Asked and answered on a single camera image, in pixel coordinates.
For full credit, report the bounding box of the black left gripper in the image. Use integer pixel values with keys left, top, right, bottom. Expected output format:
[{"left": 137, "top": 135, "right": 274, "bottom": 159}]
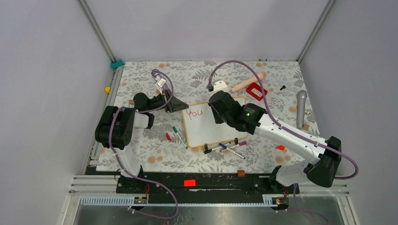
[{"left": 146, "top": 89, "right": 189, "bottom": 113}]

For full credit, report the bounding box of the yellow framed whiteboard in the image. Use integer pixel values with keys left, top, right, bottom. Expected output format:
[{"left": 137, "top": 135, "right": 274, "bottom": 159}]
[{"left": 182, "top": 102, "right": 248, "bottom": 148}]

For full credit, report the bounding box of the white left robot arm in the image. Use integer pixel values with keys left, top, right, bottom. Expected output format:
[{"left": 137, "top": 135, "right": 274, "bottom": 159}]
[{"left": 94, "top": 90, "right": 189, "bottom": 193}]

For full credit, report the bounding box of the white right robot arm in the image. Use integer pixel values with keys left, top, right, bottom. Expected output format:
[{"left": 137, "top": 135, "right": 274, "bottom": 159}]
[{"left": 208, "top": 90, "right": 341, "bottom": 193}]

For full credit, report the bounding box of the green capped whiteboard marker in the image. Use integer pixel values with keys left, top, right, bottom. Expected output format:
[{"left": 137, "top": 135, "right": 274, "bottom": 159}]
[{"left": 172, "top": 126, "right": 188, "bottom": 149}]

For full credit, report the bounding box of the blue capped whiteboard marker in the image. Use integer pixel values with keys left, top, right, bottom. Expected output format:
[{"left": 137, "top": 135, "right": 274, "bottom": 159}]
[{"left": 219, "top": 143, "right": 246, "bottom": 159}]

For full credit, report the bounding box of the magenta capped whiteboard marker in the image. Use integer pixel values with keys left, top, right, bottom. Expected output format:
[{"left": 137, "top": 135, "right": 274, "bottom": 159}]
[{"left": 220, "top": 141, "right": 247, "bottom": 152}]

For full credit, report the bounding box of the black capped whiteboard marker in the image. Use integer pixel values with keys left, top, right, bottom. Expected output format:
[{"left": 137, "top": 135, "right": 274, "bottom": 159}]
[{"left": 204, "top": 142, "right": 232, "bottom": 154}]

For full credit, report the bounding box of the red rectangular plastic box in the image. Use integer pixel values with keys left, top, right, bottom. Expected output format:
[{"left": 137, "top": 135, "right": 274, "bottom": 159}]
[{"left": 246, "top": 82, "right": 264, "bottom": 101}]

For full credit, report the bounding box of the purple glitter toy microphone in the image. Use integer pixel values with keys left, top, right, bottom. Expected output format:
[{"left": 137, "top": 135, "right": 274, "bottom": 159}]
[{"left": 151, "top": 69, "right": 161, "bottom": 78}]

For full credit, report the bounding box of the pink toy microphone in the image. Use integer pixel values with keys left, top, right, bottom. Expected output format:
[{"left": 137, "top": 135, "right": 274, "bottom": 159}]
[{"left": 231, "top": 71, "right": 267, "bottom": 93}]

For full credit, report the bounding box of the brown cylinder block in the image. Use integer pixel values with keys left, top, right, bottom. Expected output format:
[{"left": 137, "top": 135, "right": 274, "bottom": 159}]
[{"left": 237, "top": 170, "right": 245, "bottom": 177}]

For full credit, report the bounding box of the red triangular block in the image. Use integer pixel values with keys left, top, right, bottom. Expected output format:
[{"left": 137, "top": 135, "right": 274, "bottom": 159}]
[{"left": 276, "top": 145, "right": 285, "bottom": 151}]

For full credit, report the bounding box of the teal corner clamp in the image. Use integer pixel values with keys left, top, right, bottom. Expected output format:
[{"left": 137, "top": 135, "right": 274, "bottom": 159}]
[{"left": 110, "top": 59, "right": 124, "bottom": 69}]

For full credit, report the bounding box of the silver toy microphone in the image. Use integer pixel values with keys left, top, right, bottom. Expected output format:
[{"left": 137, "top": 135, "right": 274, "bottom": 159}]
[{"left": 296, "top": 90, "right": 307, "bottom": 129}]

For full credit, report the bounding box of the red tape label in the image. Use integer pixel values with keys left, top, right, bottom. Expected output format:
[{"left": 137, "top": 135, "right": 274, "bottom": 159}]
[{"left": 183, "top": 179, "right": 196, "bottom": 187}]

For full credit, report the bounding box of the small tan wooden block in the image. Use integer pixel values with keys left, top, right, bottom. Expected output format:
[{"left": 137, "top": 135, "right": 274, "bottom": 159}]
[{"left": 303, "top": 124, "right": 310, "bottom": 131}]

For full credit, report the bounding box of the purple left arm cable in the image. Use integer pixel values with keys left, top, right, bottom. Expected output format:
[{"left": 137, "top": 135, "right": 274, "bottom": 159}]
[{"left": 108, "top": 69, "right": 179, "bottom": 220}]

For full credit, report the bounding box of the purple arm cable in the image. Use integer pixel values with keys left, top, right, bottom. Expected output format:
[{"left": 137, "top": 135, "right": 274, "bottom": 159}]
[
  {"left": 108, "top": 69, "right": 179, "bottom": 220},
  {"left": 207, "top": 60, "right": 360, "bottom": 225}
]

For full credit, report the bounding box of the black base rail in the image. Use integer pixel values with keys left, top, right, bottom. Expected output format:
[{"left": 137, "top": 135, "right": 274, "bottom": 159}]
[{"left": 116, "top": 172, "right": 299, "bottom": 204}]

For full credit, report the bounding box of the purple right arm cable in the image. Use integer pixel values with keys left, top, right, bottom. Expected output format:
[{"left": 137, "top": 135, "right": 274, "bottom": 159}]
[{"left": 207, "top": 60, "right": 360, "bottom": 225}]

